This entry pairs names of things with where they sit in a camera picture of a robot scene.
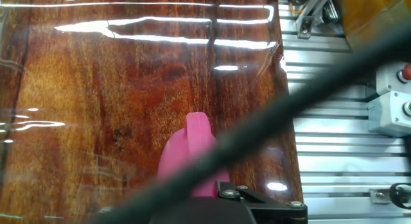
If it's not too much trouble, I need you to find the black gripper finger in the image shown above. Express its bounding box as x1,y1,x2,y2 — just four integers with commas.
216,180,308,219

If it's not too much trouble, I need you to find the pink plastic watering can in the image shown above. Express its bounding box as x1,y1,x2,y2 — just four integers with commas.
157,111,231,198

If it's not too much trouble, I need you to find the grey box with red button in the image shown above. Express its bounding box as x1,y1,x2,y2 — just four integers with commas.
375,61,411,96

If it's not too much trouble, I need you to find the glossy wood grain board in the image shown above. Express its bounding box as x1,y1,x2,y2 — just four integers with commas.
0,0,304,224

